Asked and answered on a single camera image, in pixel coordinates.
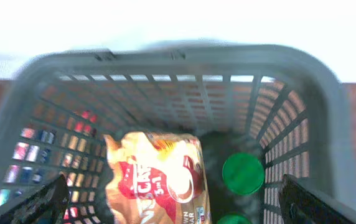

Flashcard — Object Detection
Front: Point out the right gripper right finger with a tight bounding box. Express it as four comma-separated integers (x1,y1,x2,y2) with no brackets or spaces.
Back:
278,174,356,224

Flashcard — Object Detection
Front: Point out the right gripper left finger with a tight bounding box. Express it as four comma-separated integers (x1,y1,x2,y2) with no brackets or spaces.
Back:
0,174,70,224

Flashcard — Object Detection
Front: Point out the green lid jar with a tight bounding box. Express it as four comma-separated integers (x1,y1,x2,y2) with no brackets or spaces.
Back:
217,213,251,224
222,152,265,195

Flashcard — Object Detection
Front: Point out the brown snack bag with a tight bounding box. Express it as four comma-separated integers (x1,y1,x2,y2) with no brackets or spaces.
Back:
104,131,212,224

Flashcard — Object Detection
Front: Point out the grey plastic basket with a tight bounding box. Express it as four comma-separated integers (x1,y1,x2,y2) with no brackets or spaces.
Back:
0,45,356,223

